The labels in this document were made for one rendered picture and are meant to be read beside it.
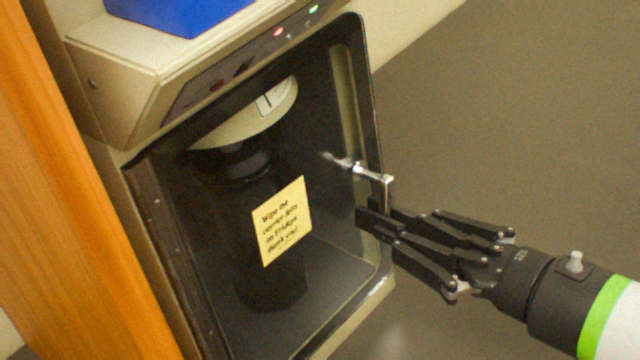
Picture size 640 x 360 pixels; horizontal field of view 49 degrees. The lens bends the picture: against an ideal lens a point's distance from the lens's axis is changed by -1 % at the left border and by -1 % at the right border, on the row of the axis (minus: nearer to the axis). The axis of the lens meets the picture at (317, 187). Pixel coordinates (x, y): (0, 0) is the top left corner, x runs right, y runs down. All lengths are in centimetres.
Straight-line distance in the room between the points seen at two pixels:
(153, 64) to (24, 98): 8
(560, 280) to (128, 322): 40
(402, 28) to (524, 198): 60
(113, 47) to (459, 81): 104
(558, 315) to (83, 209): 44
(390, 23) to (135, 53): 114
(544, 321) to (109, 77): 45
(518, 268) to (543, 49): 88
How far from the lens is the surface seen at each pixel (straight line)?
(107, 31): 53
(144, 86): 48
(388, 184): 80
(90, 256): 51
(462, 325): 99
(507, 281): 73
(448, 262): 78
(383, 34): 157
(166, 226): 65
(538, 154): 126
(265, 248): 75
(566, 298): 71
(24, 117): 45
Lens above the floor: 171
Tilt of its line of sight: 39 degrees down
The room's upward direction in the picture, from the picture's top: 12 degrees counter-clockwise
